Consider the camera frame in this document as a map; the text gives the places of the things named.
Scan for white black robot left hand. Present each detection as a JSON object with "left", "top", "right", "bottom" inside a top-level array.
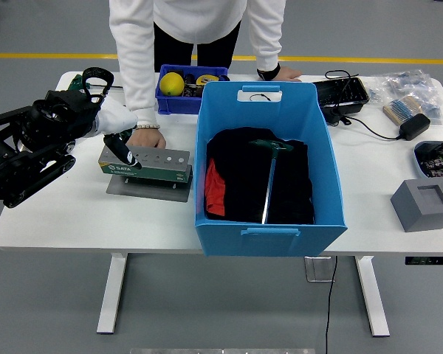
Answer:
[{"left": 95, "top": 96, "right": 143, "bottom": 170}]

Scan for person's right hand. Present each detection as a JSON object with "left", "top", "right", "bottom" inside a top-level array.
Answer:
[{"left": 126, "top": 127, "right": 167, "bottom": 150}]

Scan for person's left hand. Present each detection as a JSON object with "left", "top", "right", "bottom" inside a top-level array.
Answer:
[{"left": 276, "top": 66, "right": 303, "bottom": 83}]

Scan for green silver wrench stand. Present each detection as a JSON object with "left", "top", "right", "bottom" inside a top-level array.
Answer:
[{"left": 97, "top": 145, "right": 193, "bottom": 203}]

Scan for large green T-handle hex wrench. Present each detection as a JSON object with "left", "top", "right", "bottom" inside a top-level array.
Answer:
[{"left": 248, "top": 139, "right": 295, "bottom": 225}]

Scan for blue folding plastic box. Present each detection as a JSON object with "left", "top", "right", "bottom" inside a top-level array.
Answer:
[{"left": 193, "top": 81, "right": 348, "bottom": 258}]

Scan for small blue parts bin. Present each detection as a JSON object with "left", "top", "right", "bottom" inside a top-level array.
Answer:
[{"left": 154, "top": 64, "right": 230, "bottom": 115}]

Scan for black tray device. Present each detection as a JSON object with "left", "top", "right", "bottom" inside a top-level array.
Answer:
[{"left": 312, "top": 76, "right": 371, "bottom": 125}]

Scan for yellow ball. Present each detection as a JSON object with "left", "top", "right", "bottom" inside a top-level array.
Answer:
[{"left": 159, "top": 72, "right": 185, "bottom": 97}]

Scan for dark brown parts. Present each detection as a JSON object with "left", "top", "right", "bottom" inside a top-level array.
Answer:
[{"left": 183, "top": 72, "right": 204, "bottom": 99}]

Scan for yellow tape measure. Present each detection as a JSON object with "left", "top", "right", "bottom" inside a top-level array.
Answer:
[{"left": 195, "top": 73, "right": 222, "bottom": 88}]

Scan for red cloth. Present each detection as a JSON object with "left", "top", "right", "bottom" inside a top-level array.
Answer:
[{"left": 205, "top": 157, "right": 227, "bottom": 217}]

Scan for black cloth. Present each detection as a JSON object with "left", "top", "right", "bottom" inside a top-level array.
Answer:
[{"left": 205, "top": 126, "right": 316, "bottom": 225}]

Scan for person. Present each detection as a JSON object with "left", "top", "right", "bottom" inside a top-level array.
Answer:
[{"left": 109, "top": 0, "right": 303, "bottom": 150}]

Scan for resistor strip bundle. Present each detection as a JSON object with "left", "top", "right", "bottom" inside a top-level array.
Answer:
[{"left": 382, "top": 94, "right": 424, "bottom": 126}]

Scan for clear plastic bags of parts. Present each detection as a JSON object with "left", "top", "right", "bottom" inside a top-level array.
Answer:
[{"left": 367, "top": 69, "right": 443, "bottom": 126}]

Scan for black power adapter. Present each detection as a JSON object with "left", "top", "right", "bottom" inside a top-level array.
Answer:
[{"left": 398, "top": 113, "right": 431, "bottom": 141}]

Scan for white table leg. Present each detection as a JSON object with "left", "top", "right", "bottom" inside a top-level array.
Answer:
[
  {"left": 355, "top": 255, "right": 391, "bottom": 338},
  {"left": 96, "top": 253, "right": 128, "bottom": 336}
]

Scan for light blue tray of components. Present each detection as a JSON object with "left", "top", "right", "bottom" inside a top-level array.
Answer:
[{"left": 413, "top": 140, "right": 443, "bottom": 192}]

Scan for grey block with square recess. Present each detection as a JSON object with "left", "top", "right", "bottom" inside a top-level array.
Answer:
[{"left": 390, "top": 178, "right": 443, "bottom": 233}]

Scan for silver metal plate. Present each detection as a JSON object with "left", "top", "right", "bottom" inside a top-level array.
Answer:
[{"left": 304, "top": 256, "right": 337, "bottom": 283}]

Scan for black table control panel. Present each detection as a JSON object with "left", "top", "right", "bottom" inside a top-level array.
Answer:
[{"left": 405, "top": 256, "right": 443, "bottom": 266}]

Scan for thin black looped cable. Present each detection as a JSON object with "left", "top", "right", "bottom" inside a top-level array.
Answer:
[{"left": 324, "top": 69, "right": 361, "bottom": 97}]

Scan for black adapter cord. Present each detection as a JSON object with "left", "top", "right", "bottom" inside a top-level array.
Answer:
[{"left": 340, "top": 114, "right": 402, "bottom": 141}]

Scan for black hanging cable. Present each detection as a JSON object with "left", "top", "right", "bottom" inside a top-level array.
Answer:
[{"left": 323, "top": 256, "right": 339, "bottom": 354}]

